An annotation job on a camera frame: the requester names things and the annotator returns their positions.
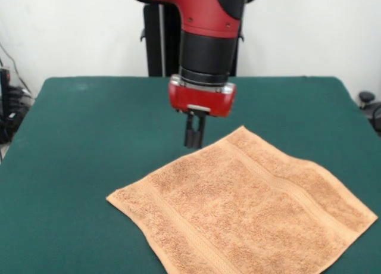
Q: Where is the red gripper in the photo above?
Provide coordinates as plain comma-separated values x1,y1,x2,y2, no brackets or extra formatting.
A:
168,74,238,150

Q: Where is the orange terry towel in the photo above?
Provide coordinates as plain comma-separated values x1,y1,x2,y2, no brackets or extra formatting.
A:
106,124,379,274

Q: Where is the dark green table cloth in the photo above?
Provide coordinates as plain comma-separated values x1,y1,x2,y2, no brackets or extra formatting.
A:
0,76,381,274

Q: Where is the black office chair base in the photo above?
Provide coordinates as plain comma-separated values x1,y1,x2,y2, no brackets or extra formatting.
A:
358,91,381,129

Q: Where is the black electronics box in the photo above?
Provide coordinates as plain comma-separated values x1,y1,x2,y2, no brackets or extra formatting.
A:
0,67,12,122

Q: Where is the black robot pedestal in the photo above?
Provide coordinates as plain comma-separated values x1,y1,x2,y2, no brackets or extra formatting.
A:
139,0,258,77

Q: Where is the bundle of black cables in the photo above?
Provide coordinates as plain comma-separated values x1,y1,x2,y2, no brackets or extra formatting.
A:
0,43,35,144

